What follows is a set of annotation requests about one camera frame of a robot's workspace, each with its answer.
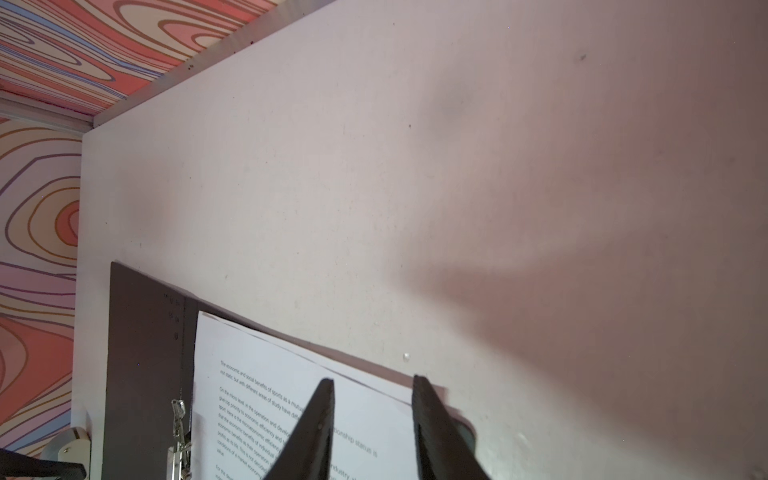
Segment blue file folder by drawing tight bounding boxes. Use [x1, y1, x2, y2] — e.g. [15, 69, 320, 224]
[101, 263, 474, 479]

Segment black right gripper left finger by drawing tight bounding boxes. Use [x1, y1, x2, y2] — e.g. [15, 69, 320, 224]
[264, 378, 335, 480]

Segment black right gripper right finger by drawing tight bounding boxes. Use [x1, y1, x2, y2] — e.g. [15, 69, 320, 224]
[411, 375, 489, 480]

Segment printed paper files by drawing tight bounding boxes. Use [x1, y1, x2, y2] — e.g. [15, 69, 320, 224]
[191, 313, 419, 479]

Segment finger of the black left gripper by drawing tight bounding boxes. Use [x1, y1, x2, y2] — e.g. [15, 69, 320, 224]
[1, 449, 87, 480]

